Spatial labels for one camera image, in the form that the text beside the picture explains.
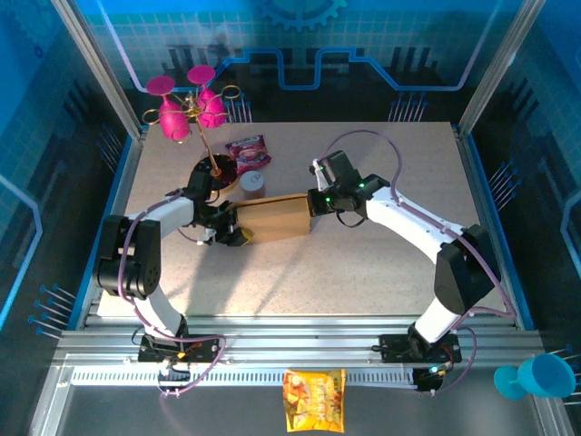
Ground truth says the aluminium frame rail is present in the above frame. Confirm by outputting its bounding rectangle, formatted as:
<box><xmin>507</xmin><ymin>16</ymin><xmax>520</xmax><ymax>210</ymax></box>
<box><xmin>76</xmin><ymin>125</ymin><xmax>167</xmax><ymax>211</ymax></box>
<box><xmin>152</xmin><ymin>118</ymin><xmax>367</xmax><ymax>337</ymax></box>
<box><xmin>54</xmin><ymin>315</ymin><xmax>546</xmax><ymax>364</ymax></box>

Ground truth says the white slotted cable duct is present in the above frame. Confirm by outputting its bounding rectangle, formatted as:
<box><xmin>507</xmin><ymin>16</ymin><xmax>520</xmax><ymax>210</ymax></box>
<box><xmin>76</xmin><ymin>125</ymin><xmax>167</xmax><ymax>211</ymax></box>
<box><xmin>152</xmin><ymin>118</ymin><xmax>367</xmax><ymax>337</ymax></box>
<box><xmin>70</xmin><ymin>366</ymin><xmax>419</xmax><ymax>387</ymax></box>

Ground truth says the yellow chips bag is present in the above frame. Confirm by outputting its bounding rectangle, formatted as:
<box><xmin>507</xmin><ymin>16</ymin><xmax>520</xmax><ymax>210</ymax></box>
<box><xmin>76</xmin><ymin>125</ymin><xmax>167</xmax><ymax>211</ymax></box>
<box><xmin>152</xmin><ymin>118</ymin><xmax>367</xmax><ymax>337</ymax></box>
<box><xmin>281</xmin><ymin>368</ymin><xmax>347</xmax><ymax>433</ymax></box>

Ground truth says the small black circuit board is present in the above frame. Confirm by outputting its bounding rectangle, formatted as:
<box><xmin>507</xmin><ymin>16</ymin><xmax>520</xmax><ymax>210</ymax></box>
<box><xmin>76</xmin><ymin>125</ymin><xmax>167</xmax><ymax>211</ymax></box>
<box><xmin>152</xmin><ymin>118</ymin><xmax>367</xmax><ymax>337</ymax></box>
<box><xmin>415</xmin><ymin>365</ymin><xmax>444</xmax><ymax>392</ymax></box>
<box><xmin>157</xmin><ymin>362</ymin><xmax>191</xmax><ymax>381</ymax></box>

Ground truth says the purple snack bag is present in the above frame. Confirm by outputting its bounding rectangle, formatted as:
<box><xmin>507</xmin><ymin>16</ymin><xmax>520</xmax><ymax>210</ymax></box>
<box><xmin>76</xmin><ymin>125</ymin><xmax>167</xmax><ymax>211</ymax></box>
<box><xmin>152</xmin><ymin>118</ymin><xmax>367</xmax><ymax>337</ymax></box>
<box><xmin>224</xmin><ymin>133</ymin><xmax>272</xmax><ymax>176</ymax></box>

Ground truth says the aluminium frame post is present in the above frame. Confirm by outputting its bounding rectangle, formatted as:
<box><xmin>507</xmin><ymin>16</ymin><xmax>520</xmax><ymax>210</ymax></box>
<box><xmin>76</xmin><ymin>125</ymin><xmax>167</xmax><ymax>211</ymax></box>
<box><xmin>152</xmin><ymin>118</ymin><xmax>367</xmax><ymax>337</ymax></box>
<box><xmin>52</xmin><ymin>0</ymin><xmax>144</xmax><ymax>137</ymax></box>
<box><xmin>458</xmin><ymin>0</ymin><xmax>548</xmax><ymax>135</ymax></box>

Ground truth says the pink plastic goblet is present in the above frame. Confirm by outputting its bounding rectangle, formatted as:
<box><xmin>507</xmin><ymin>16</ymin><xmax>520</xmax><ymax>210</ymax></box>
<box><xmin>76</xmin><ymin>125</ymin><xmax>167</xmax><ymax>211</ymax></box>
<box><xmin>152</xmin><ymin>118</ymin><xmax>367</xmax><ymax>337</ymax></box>
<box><xmin>145</xmin><ymin>74</ymin><xmax>191</xmax><ymax>142</ymax></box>
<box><xmin>187</xmin><ymin>64</ymin><xmax>227</xmax><ymax>130</ymax></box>

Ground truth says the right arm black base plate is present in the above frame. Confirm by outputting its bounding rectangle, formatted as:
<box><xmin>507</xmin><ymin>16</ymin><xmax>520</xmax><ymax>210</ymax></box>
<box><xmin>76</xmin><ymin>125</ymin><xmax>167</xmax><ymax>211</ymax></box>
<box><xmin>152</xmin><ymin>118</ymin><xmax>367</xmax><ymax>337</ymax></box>
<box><xmin>379</xmin><ymin>333</ymin><xmax>462</xmax><ymax>364</ymax></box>

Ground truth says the blue plastic goblet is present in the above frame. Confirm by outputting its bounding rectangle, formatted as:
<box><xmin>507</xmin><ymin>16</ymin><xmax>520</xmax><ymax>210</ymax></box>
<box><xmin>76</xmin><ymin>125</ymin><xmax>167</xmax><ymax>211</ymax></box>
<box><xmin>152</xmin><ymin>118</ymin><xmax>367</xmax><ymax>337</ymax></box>
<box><xmin>493</xmin><ymin>352</ymin><xmax>576</xmax><ymax>401</ymax></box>

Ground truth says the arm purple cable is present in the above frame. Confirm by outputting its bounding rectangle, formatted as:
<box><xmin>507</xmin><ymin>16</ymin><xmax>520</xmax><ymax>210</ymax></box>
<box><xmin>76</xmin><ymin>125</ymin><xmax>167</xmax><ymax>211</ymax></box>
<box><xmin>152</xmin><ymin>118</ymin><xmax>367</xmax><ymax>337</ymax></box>
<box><xmin>317</xmin><ymin>130</ymin><xmax>519</xmax><ymax>396</ymax></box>
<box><xmin>115</xmin><ymin>190</ymin><xmax>228</xmax><ymax>400</ymax></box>

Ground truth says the gold glass rack stand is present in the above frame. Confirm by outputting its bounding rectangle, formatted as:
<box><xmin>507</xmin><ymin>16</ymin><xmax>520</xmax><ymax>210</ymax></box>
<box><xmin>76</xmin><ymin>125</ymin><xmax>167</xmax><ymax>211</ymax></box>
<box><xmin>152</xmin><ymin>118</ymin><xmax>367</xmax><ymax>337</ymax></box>
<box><xmin>142</xmin><ymin>84</ymin><xmax>243</xmax><ymax>192</ymax></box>

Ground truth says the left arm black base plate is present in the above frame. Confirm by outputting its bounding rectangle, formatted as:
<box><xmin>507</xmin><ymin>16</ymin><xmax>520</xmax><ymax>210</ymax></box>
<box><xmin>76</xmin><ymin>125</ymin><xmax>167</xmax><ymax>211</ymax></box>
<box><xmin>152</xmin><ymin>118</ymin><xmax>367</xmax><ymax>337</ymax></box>
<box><xmin>138</xmin><ymin>333</ymin><xmax>228</xmax><ymax>364</ymax></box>

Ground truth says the small brown can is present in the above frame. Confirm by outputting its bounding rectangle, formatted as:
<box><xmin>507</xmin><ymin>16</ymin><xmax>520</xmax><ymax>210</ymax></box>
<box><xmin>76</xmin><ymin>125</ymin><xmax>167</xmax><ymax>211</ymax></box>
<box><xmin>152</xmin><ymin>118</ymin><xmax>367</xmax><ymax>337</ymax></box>
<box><xmin>239</xmin><ymin>170</ymin><xmax>267</xmax><ymax>197</ymax></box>

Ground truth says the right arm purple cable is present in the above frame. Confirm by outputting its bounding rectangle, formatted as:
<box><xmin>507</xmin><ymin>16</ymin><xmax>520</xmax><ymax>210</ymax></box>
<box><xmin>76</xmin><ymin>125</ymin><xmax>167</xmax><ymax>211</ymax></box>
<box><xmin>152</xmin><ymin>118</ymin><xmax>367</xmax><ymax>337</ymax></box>
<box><xmin>317</xmin><ymin>130</ymin><xmax>519</xmax><ymax>396</ymax></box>

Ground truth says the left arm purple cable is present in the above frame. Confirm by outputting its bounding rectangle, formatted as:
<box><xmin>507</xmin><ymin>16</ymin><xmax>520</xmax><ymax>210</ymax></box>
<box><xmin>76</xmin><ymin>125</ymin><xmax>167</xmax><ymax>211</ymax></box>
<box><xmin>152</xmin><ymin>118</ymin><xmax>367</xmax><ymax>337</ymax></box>
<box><xmin>115</xmin><ymin>190</ymin><xmax>228</xmax><ymax>400</ymax></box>

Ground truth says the brown cardboard paper box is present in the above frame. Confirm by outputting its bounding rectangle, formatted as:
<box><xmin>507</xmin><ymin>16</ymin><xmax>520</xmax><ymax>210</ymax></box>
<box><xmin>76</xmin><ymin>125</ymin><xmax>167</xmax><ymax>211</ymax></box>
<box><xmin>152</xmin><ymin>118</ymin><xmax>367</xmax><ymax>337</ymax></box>
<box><xmin>231</xmin><ymin>193</ymin><xmax>315</xmax><ymax>245</ymax></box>

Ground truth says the blue table side trim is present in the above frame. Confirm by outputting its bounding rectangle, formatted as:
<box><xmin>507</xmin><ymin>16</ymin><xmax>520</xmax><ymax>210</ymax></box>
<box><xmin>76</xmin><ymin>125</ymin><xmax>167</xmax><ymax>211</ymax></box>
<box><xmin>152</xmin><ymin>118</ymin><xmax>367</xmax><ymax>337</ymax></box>
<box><xmin>66</xmin><ymin>134</ymin><xmax>137</xmax><ymax>331</ymax></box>
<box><xmin>462</xmin><ymin>131</ymin><xmax>537</xmax><ymax>331</ymax></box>

